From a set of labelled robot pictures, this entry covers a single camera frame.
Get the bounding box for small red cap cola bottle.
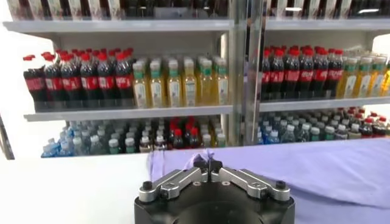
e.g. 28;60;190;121
188;127;200;149
374;116;388;138
172;128;185;150
361;117;374;139

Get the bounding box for grey metal shelf rack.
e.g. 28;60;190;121
243;0;390;147
2;0;244;159

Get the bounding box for purple t-shirt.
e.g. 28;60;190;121
147;138;390;224

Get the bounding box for thin black metal pole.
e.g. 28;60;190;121
0;114;15;161

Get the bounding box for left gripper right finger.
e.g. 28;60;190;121
209;158;291;203

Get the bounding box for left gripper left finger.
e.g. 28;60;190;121
138;158;210;203

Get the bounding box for small green tinted bottle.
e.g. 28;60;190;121
72;137;85;156
89;135;103;155
282;124;296;144
297;123;310;143

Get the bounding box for small dark drink bottle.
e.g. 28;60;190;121
154;135;167;152
139;136;152;153
349;123;363;140
309;127;321;142
335;124;348;141
108;138;120;155
323;125;336;141
124;137;137;153

